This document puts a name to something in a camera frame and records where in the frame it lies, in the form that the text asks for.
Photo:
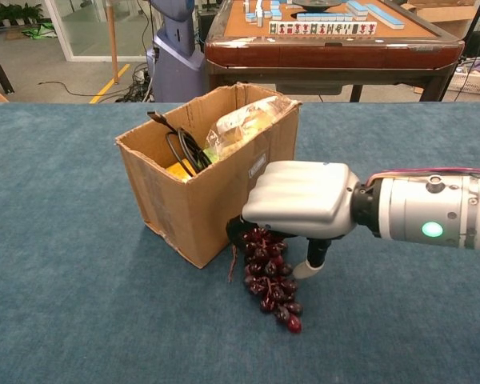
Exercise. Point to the row of face-up mahjong tiles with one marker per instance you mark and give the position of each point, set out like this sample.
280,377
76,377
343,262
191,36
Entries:
324,28

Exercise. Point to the brown mahjong table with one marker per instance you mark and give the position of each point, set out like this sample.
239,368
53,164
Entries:
324,56

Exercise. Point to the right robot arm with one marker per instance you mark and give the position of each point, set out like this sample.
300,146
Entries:
416,204

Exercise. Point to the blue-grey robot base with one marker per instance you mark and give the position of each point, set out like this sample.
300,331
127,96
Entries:
176,64

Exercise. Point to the row of potted plants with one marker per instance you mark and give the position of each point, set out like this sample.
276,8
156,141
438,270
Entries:
12,14

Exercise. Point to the cardboard box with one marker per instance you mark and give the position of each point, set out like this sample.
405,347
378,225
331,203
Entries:
200,216

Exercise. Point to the blue-backed mahjong tile stack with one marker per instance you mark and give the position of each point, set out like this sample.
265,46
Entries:
378,14
260,12
324,17

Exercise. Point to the white plastic basket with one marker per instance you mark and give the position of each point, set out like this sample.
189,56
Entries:
472,84

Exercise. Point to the white power strip with plugs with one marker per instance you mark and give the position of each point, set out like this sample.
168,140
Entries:
141,77

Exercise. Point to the wooden easel frame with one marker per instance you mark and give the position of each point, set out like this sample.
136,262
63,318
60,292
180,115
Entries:
113,44

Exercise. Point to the dark red grape bunch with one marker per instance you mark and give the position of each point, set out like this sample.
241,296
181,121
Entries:
270,276

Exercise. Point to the green and white packet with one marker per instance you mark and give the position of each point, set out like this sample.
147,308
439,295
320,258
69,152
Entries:
40,31

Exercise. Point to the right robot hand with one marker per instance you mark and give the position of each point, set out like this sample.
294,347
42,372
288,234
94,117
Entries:
304,196

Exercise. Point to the teal fabric table mat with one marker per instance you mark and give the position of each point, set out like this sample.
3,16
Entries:
64,300

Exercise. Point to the black mahjong dice dome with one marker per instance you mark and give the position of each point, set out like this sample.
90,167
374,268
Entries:
316,5

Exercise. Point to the clear bag of yellow snacks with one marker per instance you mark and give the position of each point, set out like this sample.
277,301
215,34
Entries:
240,124

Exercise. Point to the white framed glass partition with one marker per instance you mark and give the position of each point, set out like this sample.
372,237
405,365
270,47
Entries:
60,36

